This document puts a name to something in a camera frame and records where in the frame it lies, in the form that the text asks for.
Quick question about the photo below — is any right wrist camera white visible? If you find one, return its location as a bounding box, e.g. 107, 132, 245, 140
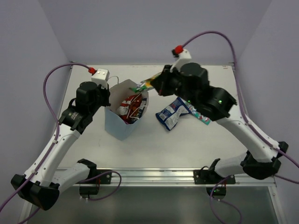
171, 45, 192, 70

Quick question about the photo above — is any red snack mix bag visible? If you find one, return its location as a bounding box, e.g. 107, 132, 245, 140
116, 93, 143, 124

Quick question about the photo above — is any dark blue snack bar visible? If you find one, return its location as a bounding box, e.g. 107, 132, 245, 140
130, 101, 147, 123

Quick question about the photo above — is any yellow green Fox's candy bag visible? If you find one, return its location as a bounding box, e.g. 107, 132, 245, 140
129, 72, 161, 93

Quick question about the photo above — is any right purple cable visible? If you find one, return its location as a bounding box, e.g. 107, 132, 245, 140
182, 30, 299, 224

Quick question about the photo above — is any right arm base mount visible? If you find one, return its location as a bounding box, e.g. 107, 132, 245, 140
193, 159, 236, 200

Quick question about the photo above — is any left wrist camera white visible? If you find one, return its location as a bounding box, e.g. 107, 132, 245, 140
91, 69, 110, 89

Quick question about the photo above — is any aluminium front rail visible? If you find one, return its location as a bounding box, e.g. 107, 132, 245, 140
56, 168, 274, 187

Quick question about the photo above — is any light blue paper bag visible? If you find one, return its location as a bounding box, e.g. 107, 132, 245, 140
105, 79, 149, 140

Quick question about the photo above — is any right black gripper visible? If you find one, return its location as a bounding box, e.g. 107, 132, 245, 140
151, 64, 198, 107

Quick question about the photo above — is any purple cable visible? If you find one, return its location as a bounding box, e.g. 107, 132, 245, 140
182, 30, 299, 224
0, 63, 122, 224

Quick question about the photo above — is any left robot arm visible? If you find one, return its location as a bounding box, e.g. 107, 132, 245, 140
11, 81, 110, 210

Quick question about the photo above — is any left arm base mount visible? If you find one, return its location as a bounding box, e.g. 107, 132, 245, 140
77, 158, 112, 199

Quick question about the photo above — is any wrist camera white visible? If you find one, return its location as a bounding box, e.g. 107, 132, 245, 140
91, 69, 110, 89
171, 45, 192, 70

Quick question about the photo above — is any blue white snack bag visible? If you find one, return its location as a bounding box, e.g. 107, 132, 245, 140
155, 97, 191, 131

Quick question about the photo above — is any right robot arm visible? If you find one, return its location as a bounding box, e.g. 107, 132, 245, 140
150, 63, 288, 183

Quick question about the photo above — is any green mint candy bag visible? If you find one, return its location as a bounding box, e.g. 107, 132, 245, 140
186, 102, 211, 125

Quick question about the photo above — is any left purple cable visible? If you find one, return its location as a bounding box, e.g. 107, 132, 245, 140
0, 63, 122, 224

